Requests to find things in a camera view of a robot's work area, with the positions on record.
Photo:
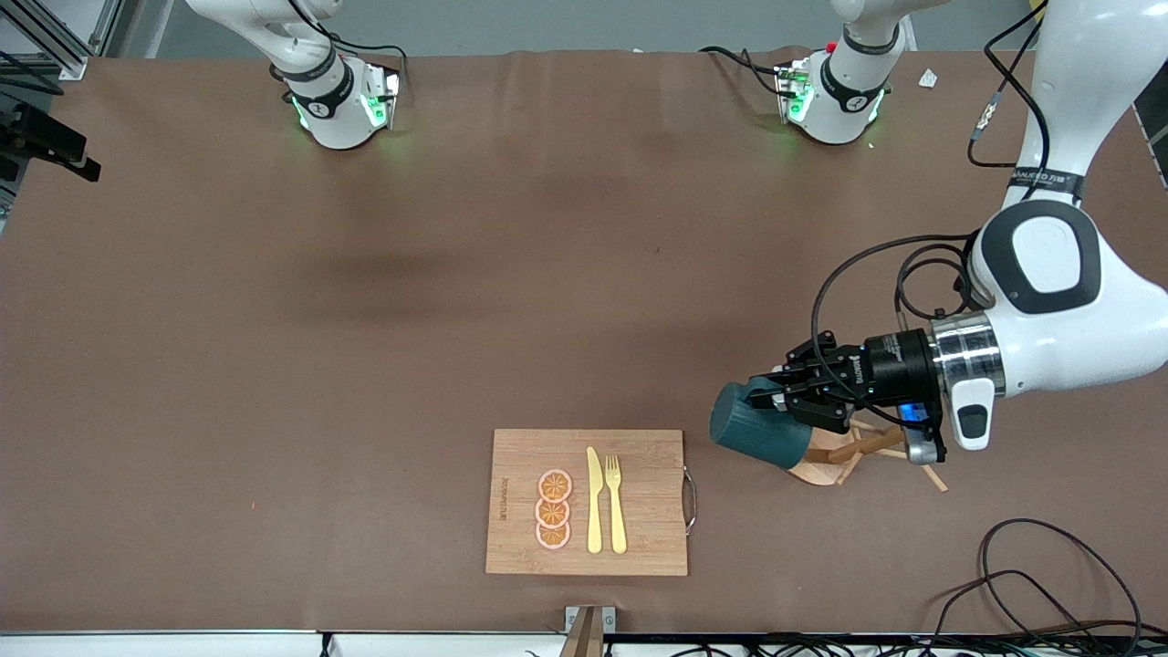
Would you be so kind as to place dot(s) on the white paper scrap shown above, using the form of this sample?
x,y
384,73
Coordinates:
x,y
928,78

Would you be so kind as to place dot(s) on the bamboo cutting board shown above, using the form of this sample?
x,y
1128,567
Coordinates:
x,y
639,456

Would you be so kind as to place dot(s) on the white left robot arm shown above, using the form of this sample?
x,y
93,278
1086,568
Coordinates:
x,y
1049,347

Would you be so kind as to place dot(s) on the wooden mug rack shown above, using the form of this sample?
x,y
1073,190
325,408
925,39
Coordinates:
x,y
826,470

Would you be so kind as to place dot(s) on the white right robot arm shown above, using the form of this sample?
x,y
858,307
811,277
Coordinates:
x,y
338,109

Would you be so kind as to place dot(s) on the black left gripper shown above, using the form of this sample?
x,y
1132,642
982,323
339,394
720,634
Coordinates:
x,y
892,367

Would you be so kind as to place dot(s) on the dark green cup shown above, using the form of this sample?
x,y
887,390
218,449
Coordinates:
x,y
748,433

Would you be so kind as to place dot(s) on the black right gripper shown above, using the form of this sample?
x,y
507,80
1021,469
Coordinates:
x,y
50,133

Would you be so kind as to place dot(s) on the aluminium frame post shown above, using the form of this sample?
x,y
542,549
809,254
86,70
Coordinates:
x,y
64,55
1152,128

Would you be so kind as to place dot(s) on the yellow plastic fork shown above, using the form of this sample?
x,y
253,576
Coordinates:
x,y
617,520

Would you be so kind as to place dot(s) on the yellow plastic knife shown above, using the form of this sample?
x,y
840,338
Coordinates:
x,y
595,511

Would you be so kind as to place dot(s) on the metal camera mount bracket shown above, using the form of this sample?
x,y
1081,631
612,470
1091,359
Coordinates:
x,y
589,630

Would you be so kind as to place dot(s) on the toy orange slice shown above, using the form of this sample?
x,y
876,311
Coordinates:
x,y
555,485

